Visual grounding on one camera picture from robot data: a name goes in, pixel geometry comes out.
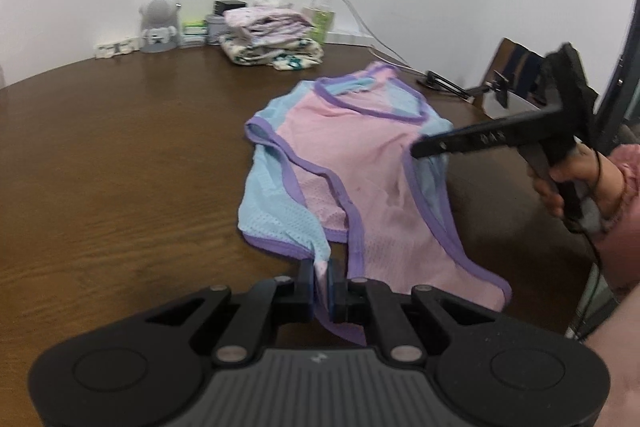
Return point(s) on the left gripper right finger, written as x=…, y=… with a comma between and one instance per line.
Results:
x=377, y=309

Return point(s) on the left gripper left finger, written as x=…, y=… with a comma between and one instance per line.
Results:
x=259, y=314

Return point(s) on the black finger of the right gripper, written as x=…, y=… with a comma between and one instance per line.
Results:
x=509, y=131

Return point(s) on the pink blue purple mesh garment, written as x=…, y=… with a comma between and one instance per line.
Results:
x=332, y=164

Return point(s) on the pink sleeve forearm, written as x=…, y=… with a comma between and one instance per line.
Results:
x=616, y=340

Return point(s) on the person's right hand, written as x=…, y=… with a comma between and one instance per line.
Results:
x=605, y=180

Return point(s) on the white paper sheet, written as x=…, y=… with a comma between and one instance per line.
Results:
x=499, y=101

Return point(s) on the black articulated phone stand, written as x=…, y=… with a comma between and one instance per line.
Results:
x=431, y=80

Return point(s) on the white power strip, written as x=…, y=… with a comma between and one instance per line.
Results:
x=347, y=38

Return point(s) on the green spray bottle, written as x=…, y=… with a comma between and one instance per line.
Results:
x=322, y=17

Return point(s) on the cream green flower folded cloth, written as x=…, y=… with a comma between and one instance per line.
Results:
x=296, y=54

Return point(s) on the pink floral folded cloth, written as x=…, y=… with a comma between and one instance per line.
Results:
x=265, y=26

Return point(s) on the grey small tin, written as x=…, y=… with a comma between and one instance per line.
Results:
x=216, y=28

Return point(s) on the green white small boxes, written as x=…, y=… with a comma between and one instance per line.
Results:
x=193, y=34

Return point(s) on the white toy train ornament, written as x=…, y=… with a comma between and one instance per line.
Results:
x=118, y=48

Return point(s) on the small black box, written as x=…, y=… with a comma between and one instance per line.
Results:
x=222, y=6

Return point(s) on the white astronaut figurine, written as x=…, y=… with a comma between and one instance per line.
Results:
x=159, y=27

